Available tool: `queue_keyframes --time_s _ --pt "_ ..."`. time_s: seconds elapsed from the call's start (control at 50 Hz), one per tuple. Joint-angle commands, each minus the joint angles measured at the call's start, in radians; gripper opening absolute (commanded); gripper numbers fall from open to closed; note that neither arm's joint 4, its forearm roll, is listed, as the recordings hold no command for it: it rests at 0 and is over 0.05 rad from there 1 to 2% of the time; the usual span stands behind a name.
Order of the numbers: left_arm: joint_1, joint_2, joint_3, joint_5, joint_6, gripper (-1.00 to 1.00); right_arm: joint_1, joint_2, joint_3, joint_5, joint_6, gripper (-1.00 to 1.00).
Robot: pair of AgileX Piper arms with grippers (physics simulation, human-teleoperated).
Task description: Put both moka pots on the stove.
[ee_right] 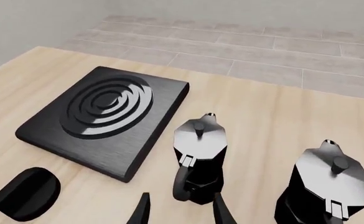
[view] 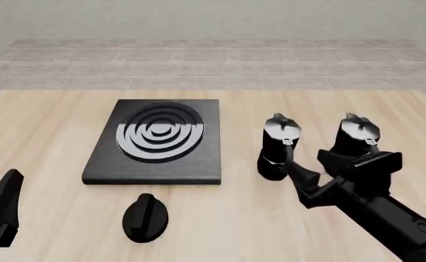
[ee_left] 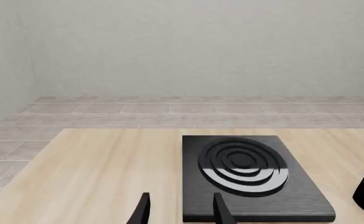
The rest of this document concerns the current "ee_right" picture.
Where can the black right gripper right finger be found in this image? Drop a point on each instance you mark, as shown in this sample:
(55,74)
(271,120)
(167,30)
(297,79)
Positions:
(221,211)

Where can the black moka pot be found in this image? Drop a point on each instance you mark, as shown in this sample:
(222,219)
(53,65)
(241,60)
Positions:
(324,184)
(198,161)

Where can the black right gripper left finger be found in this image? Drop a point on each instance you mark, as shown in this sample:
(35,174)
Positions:
(142,212)

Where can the round black stove knob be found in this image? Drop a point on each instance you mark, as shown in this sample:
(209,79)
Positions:
(26,193)

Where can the flat black stove plate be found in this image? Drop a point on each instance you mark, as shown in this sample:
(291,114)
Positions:
(107,121)

